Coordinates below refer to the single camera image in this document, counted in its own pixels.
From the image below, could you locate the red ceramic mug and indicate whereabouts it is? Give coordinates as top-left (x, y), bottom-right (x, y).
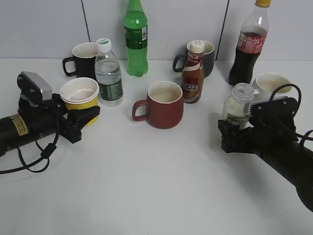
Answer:
top-left (132, 81), bottom-right (184, 129)

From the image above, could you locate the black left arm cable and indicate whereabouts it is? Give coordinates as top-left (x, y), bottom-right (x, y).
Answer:
top-left (0, 102), bottom-right (61, 175)

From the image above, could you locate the milk bottle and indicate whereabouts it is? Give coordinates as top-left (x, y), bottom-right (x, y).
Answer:
top-left (221, 83), bottom-right (255, 130)

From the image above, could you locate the cola bottle yellow cap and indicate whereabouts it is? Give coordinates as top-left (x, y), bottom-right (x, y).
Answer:
top-left (228, 0), bottom-right (271, 85)

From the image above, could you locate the brown coffee drink bottle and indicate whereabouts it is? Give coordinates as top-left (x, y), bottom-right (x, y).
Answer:
top-left (181, 40), bottom-right (204, 103)

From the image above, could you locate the white ceramic mug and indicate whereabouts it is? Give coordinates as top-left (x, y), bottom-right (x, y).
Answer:
top-left (252, 73), bottom-right (291, 102)

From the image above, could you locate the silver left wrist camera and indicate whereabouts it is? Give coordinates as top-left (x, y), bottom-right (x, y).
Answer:
top-left (17, 71), bottom-right (52, 105)

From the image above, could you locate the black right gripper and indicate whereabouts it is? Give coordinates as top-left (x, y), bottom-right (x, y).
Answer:
top-left (218, 97), bottom-right (298, 153)

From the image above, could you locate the black ceramic mug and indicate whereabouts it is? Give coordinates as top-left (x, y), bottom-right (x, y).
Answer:
top-left (62, 42), bottom-right (98, 80)

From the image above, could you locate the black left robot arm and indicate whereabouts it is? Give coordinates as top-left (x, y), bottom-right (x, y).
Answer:
top-left (0, 94), bottom-right (100, 156)

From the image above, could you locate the clear water bottle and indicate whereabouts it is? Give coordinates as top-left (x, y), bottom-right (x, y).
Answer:
top-left (95, 38), bottom-right (124, 107)

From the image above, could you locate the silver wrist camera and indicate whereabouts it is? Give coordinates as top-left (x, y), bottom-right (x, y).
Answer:
top-left (245, 96), bottom-right (288, 117)
top-left (17, 71), bottom-right (52, 105)

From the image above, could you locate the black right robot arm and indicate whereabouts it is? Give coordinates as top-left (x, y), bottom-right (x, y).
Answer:
top-left (218, 96), bottom-right (313, 210)

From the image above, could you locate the dark grey ceramic mug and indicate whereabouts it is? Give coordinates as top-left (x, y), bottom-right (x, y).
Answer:
top-left (172, 40), bottom-right (215, 78)

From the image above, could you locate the yellow paper cup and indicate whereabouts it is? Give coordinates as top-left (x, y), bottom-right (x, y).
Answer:
top-left (59, 77), bottom-right (100, 126)

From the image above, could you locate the green soda bottle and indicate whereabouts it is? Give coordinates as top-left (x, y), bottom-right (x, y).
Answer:
top-left (124, 0), bottom-right (148, 77)

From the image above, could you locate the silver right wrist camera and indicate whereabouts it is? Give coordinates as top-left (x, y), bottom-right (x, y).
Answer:
top-left (245, 96), bottom-right (288, 117)

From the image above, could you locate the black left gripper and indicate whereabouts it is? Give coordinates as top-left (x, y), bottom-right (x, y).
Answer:
top-left (18, 94), bottom-right (100, 143)

